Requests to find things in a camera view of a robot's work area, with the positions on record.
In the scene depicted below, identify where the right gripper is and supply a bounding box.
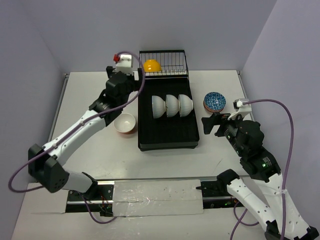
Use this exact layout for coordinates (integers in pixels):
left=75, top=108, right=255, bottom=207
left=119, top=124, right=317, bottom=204
left=200, top=110, right=246, bottom=155

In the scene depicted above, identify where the white bowl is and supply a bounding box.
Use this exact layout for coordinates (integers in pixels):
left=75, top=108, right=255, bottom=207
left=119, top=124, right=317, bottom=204
left=178, top=94, right=194, bottom=118
left=151, top=95, right=166, bottom=119
left=165, top=94, right=180, bottom=118

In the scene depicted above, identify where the orange bowl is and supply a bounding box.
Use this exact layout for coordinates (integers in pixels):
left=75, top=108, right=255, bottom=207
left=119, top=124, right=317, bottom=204
left=113, top=113, right=137, bottom=134

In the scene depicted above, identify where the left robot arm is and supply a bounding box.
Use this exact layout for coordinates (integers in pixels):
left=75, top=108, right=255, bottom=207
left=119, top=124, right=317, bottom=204
left=28, top=66, right=145, bottom=200

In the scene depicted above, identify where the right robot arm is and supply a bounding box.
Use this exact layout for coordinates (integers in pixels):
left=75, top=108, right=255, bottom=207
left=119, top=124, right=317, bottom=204
left=201, top=112, right=320, bottom=240

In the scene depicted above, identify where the black dish rack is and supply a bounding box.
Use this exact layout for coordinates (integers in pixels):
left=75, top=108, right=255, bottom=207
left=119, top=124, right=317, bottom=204
left=138, top=49, right=200, bottom=152

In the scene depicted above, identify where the brown bowl under blue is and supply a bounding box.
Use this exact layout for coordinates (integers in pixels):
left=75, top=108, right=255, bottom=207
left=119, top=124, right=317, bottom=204
left=203, top=102, right=224, bottom=113

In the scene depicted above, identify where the blue patterned bowl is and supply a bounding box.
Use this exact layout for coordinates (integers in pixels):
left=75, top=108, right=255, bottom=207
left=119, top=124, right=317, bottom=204
left=203, top=92, right=226, bottom=110

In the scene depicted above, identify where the white taped cover sheet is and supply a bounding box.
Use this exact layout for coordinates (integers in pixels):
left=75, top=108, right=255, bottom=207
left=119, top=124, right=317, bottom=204
left=112, top=179, right=204, bottom=217

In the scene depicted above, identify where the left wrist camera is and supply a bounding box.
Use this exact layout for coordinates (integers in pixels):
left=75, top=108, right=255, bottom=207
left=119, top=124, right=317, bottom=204
left=113, top=54, right=133, bottom=75

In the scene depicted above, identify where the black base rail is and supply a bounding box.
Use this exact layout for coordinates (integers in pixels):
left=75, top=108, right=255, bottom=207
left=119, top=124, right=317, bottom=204
left=65, top=179, right=237, bottom=217

